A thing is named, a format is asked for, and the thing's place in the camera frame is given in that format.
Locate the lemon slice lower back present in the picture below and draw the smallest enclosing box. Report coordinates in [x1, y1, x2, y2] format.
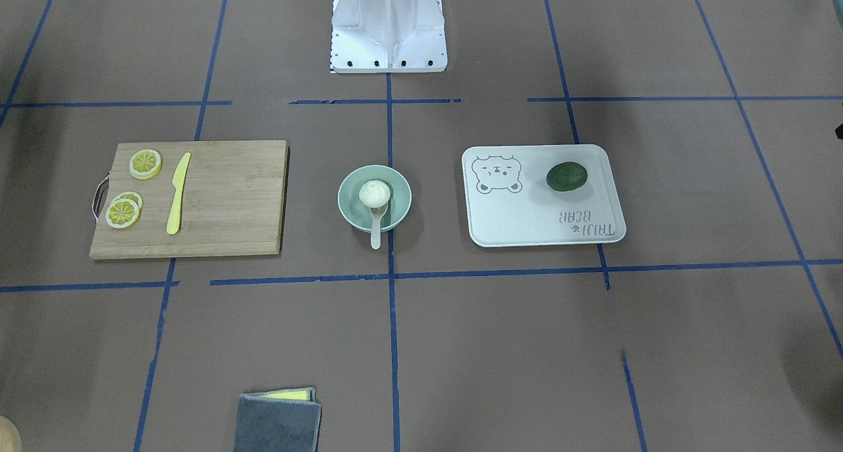
[111, 191, 144, 210]

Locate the grey yellow folded cloth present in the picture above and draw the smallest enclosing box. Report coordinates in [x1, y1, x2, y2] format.
[234, 387, 322, 451]

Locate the lemon slice top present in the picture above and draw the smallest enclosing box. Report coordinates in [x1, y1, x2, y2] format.
[128, 148, 162, 180]

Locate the light green bowl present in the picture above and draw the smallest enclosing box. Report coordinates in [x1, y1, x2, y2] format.
[337, 165, 412, 233]

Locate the yellow plastic knife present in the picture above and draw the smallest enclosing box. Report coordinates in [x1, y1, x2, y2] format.
[166, 152, 192, 235]

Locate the white ceramic spoon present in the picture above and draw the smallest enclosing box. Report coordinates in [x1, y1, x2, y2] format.
[370, 204, 389, 250]

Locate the lemon slice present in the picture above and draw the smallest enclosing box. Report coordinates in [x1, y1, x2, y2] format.
[111, 191, 144, 210]
[105, 198, 141, 229]
[128, 148, 162, 180]

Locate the green avocado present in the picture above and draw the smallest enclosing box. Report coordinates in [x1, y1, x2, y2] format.
[545, 161, 588, 192]

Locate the bamboo cutting board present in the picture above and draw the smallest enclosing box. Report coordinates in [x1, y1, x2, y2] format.
[90, 140, 289, 260]

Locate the wooden mug tree stand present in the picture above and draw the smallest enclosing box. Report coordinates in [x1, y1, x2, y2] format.
[0, 416, 23, 452]

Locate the lemon slice lower front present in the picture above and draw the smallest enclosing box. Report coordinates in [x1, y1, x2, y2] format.
[105, 198, 141, 229]

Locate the white bear serving tray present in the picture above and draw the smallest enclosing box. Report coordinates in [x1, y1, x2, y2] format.
[461, 144, 627, 248]

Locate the white steamed bun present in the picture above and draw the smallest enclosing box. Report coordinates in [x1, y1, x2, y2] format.
[358, 179, 392, 209]

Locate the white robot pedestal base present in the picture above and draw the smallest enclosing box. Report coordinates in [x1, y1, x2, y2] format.
[329, 0, 449, 74]

